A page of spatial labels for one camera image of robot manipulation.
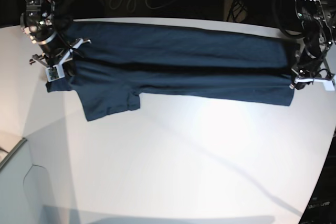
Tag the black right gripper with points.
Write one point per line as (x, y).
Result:
(53, 46)

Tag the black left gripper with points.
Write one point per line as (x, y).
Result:
(311, 59)

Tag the dark navy t-shirt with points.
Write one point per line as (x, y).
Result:
(123, 61)

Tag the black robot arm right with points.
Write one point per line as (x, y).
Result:
(46, 28)

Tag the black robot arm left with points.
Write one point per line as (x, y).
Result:
(317, 18)

